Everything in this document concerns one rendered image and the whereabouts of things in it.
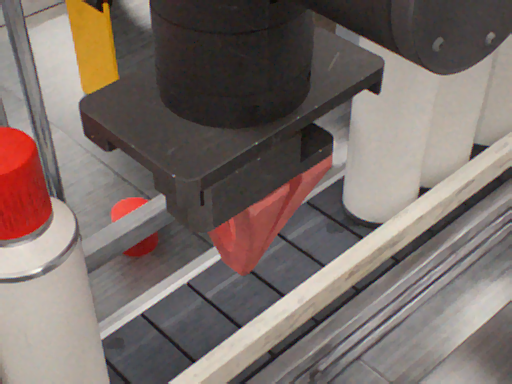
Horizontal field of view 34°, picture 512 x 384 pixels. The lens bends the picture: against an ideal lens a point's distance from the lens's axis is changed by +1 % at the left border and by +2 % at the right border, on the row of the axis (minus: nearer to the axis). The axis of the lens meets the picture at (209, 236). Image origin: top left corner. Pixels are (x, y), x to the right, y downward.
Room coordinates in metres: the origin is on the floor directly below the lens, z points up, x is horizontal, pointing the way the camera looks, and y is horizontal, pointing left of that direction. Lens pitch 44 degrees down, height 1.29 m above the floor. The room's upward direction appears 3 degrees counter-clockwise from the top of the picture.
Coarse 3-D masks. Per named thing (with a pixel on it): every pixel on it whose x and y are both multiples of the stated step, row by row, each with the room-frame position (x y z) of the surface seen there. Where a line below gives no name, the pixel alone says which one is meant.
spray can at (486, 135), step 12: (504, 48) 0.49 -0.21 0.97; (504, 60) 0.49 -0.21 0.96; (492, 72) 0.49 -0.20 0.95; (504, 72) 0.49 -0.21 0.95; (492, 84) 0.49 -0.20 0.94; (504, 84) 0.49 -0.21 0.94; (492, 96) 0.49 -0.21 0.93; (504, 96) 0.49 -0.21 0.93; (492, 108) 0.49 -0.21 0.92; (504, 108) 0.49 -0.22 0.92; (480, 120) 0.49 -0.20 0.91; (492, 120) 0.49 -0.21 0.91; (504, 120) 0.49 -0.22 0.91; (480, 132) 0.49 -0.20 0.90; (492, 132) 0.49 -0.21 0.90; (504, 132) 0.49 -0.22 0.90; (480, 144) 0.49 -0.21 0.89; (492, 144) 0.49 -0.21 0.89
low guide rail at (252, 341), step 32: (480, 160) 0.44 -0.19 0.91; (448, 192) 0.41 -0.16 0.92; (384, 224) 0.38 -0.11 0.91; (416, 224) 0.39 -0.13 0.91; (352, 256) 0.35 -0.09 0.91; (384, 256) 0.37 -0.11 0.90; (320, 288) 0.33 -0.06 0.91; (256, 320) 0.31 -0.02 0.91; (288, 320) 0.31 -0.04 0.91; (224, 352) 0.29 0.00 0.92; (256, 352) 0.29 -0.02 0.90
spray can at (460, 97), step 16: (480, 64) 0.45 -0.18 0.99; (448, 80) 0.45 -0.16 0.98; (464, 80) 0.45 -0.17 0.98; (480, 80) 0.45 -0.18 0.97; (448, 96) 0.45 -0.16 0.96; (464, 96) 0.45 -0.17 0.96; (480, 96) 0.45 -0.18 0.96; (448, 112) 0.45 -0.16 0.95; (464, 112) 0.45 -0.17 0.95; (480, 112) 0.46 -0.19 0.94; (432, 128) 0.45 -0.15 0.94; (448, 128) 0.45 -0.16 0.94; (464, 128) 0.45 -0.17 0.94; (432, 144) 0.45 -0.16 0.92; (448, 144) 0.45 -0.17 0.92; (464, 144) 0.45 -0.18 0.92; (432, 160) 0.45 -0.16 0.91; (448, 160) 0.45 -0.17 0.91; (464, 160) 0.45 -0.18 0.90; (432, 176) 0.45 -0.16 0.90; (448, 176) 0.45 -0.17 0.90
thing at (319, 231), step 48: (336, 192) 0.45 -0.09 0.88; (480, 192) 0.44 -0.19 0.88; (288, 240) 0.41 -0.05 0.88; (336, 240) 0.40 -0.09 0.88; (192, 288) 0.37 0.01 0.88; (240, 288) 0.36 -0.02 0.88; (288, 288) 0.36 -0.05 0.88; (144, 336) 0.33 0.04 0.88; (192, 336) 0.33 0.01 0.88; (288, 336) 0.32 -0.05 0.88
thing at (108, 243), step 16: (336, 112) 0.45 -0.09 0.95; (144, 208) 0.36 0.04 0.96; (160, 208) 0.36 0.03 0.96; (112, 224) 0.34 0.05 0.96; (128, 224) 0.34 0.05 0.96; (144, 224) 0.35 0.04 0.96; (160, 224) 0.35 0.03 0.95; (96, 240) 0.33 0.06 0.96; (112, 240) 0.33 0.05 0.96; (128, 240) 0.34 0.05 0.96; (96, 256) 0.32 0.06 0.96; (112, 256) 0.33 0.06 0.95
